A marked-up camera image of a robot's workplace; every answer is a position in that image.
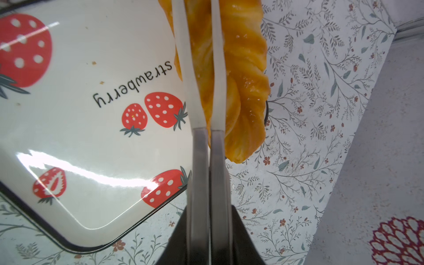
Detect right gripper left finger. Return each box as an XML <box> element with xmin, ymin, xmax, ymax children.
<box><xmin>156</xmin><ymin>209</ymin><xmax>187</xmax><ymax>265</ymax></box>

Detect long twisted fake bread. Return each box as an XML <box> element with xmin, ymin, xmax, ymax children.
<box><xmin>158</xmin><ymin>0</ymin><xmax>272</xmax><ymax>165</ymax></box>

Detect white plastic steel tongs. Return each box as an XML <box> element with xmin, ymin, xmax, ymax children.
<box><xmin>172</xmin><ymin>1</ymin><xmax>234</xmax><ymax>265</ymax></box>

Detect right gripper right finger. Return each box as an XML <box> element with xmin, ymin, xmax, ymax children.
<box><xmin>231</xmin><ymin>205</ymin><xmax>265</xmax><ymax>265</ymax></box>

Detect white strawberry tray black rim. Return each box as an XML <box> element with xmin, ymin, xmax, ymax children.
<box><xmin>1</xmin><ymin>1</ymin><xmax>193</xmax><ymax>254</ymax></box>

